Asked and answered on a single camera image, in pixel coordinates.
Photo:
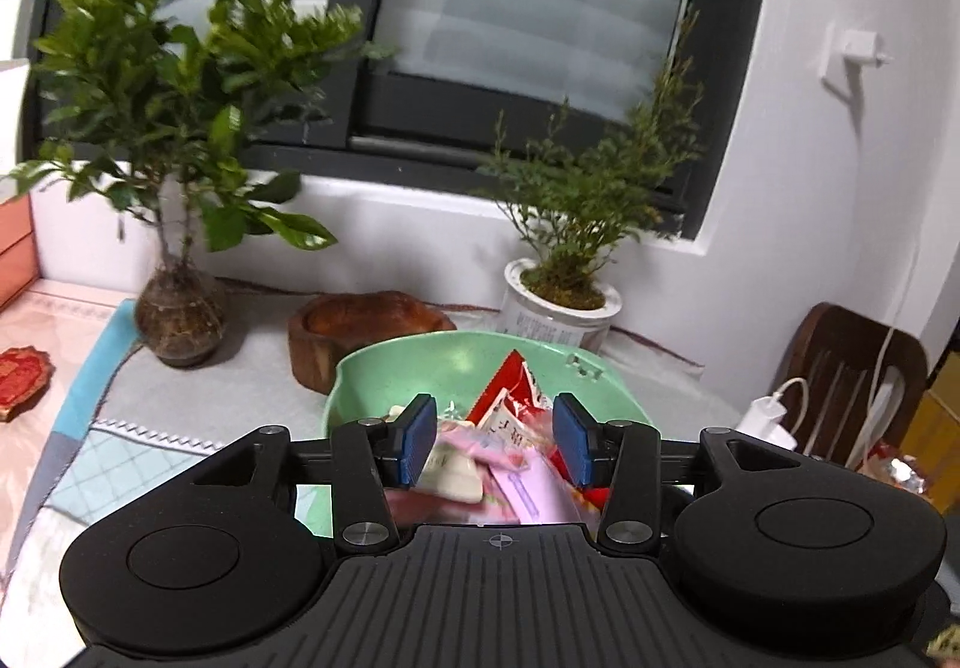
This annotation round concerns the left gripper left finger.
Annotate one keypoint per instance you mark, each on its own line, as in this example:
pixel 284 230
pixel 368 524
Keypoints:
pixel 369 457

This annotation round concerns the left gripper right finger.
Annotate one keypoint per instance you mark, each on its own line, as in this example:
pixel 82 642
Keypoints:
pixel 611 472

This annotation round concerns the pink snack packet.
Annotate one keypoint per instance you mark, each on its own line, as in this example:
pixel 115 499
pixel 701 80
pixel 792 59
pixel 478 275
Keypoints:
pixel 473 478

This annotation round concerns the red white patterned snack bag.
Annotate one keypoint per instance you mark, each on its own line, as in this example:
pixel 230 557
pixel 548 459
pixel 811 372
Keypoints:
pixel 513 408

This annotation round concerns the green plastic bowl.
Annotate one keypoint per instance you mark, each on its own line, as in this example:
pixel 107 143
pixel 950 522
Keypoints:
pixel 454 367

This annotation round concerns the wooden bowl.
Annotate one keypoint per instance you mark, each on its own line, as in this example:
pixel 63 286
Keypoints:
pixel 328 328

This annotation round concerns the dark wooden chair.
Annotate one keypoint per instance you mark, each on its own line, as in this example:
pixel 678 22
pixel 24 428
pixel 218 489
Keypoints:
pixel 843 357

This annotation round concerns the small plant in white pot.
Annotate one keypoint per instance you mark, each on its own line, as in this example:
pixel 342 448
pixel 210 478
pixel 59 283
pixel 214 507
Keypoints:
pixel 573 206

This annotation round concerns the red packet on table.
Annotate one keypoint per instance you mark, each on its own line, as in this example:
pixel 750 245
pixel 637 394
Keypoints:
pixel 25 375

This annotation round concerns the orange stacked gift boxes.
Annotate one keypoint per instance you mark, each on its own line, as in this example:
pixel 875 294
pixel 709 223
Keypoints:
pixel 18 256

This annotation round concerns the leafy plant in glass vase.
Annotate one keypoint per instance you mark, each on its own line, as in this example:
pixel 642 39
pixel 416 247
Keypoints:
pixel 154 116

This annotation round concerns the white charger with cable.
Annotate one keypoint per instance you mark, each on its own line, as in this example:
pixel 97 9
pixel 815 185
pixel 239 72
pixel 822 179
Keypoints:
pixel 763 418

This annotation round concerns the white wall hook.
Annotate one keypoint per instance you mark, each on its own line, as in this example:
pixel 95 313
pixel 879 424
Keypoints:
pixel 845 54

